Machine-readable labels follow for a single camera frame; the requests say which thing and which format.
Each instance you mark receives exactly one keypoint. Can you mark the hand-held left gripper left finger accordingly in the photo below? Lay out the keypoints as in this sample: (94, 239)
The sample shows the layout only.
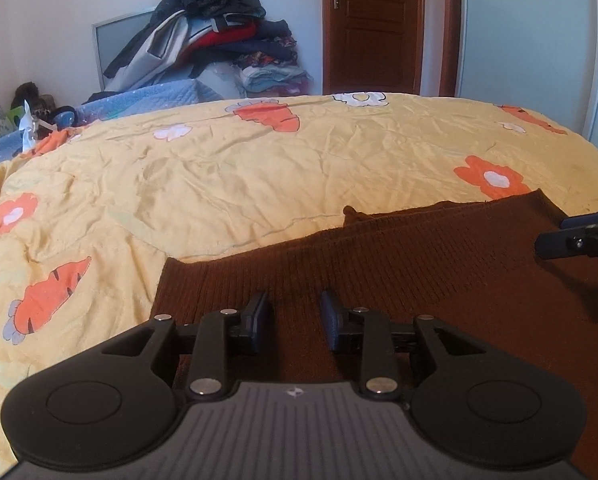
(259, 320)

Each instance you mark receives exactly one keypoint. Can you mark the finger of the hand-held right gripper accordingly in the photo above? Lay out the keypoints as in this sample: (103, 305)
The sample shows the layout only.
(559, 245)
(589, 219)

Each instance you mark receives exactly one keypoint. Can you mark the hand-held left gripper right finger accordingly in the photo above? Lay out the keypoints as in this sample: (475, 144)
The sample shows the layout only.
(331, 320)

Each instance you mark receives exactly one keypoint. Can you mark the brown knitted sweater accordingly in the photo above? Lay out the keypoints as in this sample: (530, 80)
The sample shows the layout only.
(454, 280)

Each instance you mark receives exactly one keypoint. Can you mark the pile of clothes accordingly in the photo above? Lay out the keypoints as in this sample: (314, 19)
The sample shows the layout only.
(219, 35)

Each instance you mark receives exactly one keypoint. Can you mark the yellow printed quilt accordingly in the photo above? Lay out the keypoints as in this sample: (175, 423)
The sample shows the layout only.
(229, 170)

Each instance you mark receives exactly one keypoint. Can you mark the white sliding wardrobe door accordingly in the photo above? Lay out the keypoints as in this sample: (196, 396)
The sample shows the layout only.
(519, 45)

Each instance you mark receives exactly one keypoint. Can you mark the blue quilted blanket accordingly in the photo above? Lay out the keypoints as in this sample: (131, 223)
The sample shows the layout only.
(169, 95)

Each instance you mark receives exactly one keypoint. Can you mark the brown wooden door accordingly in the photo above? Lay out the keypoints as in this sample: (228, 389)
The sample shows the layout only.
(374, 25)

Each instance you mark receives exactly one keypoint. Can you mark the white crumpled wrapper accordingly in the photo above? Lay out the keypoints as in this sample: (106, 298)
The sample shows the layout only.
(29, 130)

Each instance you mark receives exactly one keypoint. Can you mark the grey framed panel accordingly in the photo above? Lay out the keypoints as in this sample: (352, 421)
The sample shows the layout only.
(114, 40)

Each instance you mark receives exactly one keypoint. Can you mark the dark plush toy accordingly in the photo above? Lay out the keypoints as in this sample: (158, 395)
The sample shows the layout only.
(29, 95)

